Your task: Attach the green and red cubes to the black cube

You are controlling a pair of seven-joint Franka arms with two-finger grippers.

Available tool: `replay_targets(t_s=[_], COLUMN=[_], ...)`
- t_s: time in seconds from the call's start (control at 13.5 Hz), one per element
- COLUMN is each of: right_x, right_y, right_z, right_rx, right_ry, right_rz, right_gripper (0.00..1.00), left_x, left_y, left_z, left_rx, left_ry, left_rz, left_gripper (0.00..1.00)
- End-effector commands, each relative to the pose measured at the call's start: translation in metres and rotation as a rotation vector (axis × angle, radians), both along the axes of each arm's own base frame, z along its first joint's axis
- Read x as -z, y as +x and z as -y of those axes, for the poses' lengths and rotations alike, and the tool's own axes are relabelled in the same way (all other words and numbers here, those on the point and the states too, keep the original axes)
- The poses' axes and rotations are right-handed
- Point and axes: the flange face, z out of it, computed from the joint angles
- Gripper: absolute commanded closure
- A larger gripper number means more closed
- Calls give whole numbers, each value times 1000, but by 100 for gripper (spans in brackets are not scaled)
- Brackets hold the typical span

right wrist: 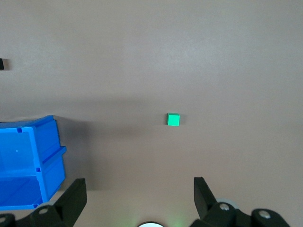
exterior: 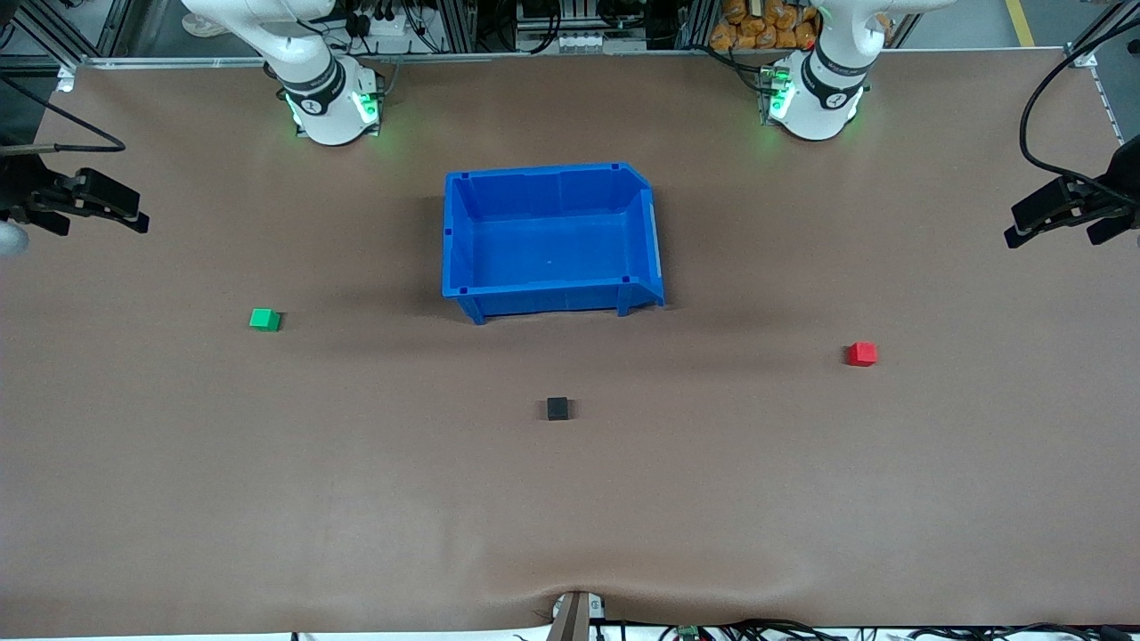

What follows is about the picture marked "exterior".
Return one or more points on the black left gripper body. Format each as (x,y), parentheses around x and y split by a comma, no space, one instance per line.
(1117,190)

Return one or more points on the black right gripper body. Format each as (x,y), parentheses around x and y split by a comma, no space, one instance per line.
(18,189)

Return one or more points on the green cube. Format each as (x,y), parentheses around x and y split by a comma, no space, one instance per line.
(264,320)

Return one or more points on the red cube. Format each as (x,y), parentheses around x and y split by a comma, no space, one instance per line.
(861,353)

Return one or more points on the black cube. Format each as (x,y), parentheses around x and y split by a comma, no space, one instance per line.
(557,409)

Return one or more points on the white power strip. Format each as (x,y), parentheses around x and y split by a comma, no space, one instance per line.
(383,25)

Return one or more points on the pile of orange bags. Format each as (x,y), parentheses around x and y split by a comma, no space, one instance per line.
(766,25)

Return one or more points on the blue plastic storage bin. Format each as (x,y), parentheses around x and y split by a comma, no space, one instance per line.
(548,240)

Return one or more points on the small green connector board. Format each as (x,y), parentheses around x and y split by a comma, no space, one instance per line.
(688,632)

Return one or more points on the brown table mat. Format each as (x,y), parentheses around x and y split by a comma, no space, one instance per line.
(570,499)

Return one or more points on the metal corner bracket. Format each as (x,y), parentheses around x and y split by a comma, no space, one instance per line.
(65,78)
(1083,57)

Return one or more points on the aluminium table edge rail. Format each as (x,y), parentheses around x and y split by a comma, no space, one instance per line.
(570,56)

